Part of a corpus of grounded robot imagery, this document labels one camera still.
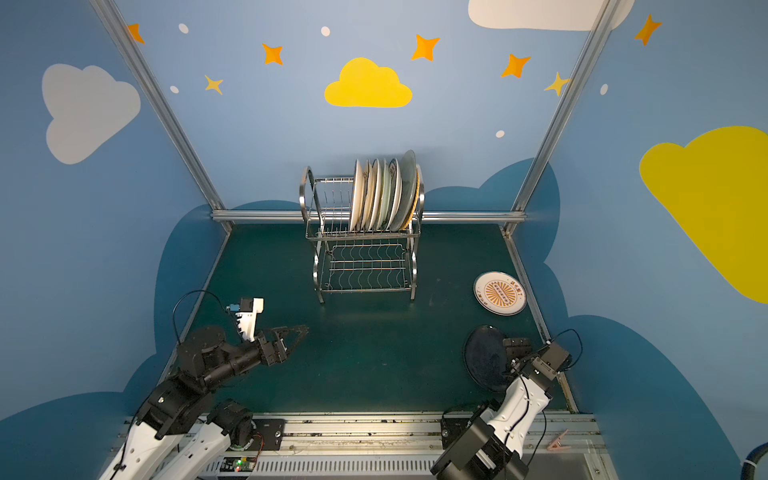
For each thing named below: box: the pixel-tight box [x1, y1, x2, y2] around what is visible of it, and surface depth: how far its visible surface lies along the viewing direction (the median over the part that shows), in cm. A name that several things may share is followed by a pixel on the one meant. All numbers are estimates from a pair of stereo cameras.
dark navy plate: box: [464, 325, 512, 391], surface depth 92 cm
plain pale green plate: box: [392, 149, 417, 232], surface depth 78 cm
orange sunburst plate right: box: [473, 271, 527, 317], surface depth 103 cm
